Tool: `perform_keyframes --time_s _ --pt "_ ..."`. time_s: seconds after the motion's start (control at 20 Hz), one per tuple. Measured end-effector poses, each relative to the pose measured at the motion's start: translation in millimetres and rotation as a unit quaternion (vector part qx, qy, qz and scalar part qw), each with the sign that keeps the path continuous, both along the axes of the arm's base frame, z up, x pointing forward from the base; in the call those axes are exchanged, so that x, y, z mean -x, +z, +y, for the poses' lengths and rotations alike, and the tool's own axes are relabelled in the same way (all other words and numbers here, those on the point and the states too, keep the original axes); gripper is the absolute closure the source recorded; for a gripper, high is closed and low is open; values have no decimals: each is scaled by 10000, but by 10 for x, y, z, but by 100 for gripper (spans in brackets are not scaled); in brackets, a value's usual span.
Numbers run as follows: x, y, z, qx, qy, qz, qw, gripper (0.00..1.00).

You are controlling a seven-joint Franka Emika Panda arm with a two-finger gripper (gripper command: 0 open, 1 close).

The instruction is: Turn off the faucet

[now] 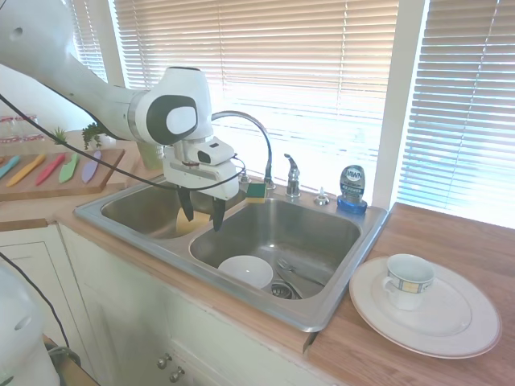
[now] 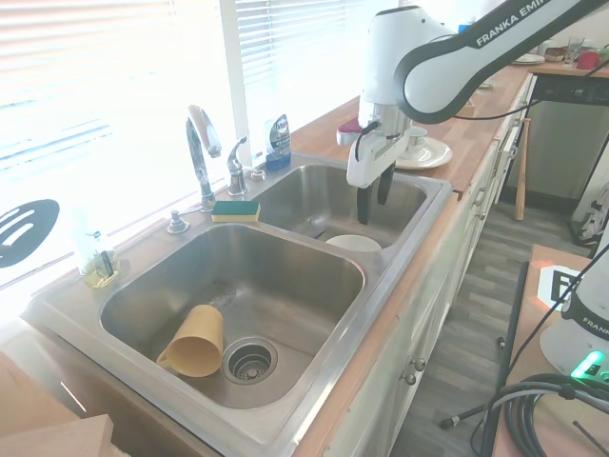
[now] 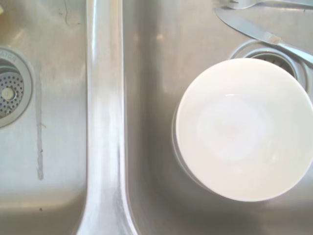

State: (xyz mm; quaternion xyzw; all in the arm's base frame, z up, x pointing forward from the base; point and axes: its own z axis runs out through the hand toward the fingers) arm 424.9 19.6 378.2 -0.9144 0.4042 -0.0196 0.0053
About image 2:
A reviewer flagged chrome soap dispenser pump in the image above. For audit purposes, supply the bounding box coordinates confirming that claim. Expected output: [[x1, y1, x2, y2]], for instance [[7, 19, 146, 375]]
[[166, 209, 191, 235]]

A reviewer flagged black tripod pole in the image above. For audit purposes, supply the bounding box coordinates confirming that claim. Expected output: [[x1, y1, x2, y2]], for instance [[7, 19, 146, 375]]
[[492, 260, 530, 457]]

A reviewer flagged chrome sink faucet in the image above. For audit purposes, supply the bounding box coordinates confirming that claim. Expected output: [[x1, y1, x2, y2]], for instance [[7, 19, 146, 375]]
[[184, 104, 224, 214]]

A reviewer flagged metal drain strainer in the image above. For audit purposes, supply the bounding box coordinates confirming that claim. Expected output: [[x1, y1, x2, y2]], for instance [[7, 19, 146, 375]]
[[222, 336, 280, 385]]

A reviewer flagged white dinner plate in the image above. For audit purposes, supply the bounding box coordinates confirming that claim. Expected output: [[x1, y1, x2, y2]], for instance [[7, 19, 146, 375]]
[[393, 137, 453, 170]]

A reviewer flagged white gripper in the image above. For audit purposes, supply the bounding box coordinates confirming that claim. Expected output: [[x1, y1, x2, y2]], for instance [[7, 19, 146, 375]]
[[345, 123, 413, 226]]

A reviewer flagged stainless steel dishwasher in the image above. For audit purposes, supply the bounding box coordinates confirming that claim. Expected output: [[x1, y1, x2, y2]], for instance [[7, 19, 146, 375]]
[[503, 73, 609, 206]]

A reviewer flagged clear glass bottle yellow liquid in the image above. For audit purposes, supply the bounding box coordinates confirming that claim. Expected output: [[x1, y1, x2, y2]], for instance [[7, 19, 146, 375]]
[[73, 204, 120, 290]]

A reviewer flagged blue dish soap bottle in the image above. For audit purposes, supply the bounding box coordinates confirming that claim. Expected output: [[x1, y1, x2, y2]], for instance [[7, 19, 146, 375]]
[[264, 112, 292, 171]]

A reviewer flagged grey cable bundle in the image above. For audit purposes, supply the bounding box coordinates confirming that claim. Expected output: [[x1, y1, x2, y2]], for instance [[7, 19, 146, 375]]
[[470, 373, 609, 457]]

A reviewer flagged black slotted spatula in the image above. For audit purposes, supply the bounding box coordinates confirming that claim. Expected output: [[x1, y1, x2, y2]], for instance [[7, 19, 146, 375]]
[[0, 198, 62, 269]]

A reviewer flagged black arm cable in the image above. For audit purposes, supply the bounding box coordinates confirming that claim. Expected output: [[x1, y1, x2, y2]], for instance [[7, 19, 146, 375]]
[[355, 56, 609, 161]]

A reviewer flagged wide white window blind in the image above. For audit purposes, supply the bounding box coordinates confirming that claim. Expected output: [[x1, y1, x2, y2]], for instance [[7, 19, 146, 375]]
[[0, 0, 239, 287]]

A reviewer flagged yellow green sponge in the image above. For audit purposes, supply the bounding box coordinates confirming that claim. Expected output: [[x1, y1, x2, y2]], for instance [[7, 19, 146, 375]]
[[210, 200, 262, 224]]

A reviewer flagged stainless steel double sink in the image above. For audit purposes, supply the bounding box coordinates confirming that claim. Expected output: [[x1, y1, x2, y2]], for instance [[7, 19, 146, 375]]
[[21, 151, 454, 457]]

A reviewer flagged narrow white window blind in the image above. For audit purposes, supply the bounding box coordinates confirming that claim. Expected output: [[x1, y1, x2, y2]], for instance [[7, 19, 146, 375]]
[[240, 0, 377, 139]]

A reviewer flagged black white marker tag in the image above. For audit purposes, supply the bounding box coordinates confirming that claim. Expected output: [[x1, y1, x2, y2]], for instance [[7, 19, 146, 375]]
[[537, 264, 584, 306]]

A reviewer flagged white bowl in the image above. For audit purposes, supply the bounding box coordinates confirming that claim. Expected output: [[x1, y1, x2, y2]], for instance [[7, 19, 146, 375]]
[[324, 233, 383, 254]]

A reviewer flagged clear drinking glass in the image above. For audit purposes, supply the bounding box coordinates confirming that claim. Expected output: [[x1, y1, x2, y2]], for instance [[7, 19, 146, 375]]
[[564, 36, 586, 67]]

